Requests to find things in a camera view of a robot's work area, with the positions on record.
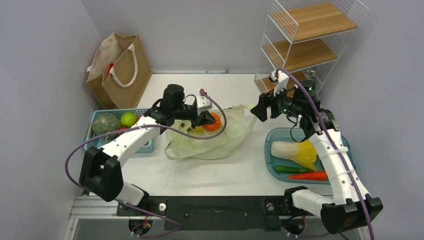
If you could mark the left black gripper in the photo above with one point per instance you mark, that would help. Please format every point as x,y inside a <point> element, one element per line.
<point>205,118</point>

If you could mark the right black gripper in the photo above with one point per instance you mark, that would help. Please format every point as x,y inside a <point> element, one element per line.
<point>266,100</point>

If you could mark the orange mini pumpkin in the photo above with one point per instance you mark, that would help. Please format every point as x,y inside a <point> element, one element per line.
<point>211,127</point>

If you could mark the green plastic grocery bag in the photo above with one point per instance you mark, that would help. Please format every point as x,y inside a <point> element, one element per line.
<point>240,123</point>

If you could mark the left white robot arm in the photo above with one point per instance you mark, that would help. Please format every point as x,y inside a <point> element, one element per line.
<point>101,171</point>

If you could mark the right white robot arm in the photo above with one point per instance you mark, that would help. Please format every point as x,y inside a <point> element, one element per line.
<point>351,205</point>

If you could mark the yellow napa cabbage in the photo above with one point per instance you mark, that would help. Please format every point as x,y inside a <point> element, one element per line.
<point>301,153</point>

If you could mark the light blue plastic basket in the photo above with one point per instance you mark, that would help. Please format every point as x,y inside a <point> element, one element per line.
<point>146,148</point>

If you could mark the green lime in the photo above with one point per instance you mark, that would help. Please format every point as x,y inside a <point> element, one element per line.
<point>128,119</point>

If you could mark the red apple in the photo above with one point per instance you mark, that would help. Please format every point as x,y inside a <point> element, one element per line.
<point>123,130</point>

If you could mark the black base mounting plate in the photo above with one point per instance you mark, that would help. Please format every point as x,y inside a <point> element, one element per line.
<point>223,213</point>

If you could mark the brown jute tote bag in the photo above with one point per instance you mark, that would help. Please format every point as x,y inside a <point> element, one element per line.
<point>119,72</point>

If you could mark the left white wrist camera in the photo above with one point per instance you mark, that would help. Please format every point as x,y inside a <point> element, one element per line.
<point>203,103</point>

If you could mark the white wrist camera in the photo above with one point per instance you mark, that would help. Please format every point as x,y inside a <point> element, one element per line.
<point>203,103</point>
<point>280,81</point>

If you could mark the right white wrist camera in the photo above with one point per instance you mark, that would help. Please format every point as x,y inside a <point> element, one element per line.
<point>280,81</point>

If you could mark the white wire wooden shelf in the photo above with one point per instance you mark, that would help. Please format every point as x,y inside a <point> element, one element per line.
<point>307,38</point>

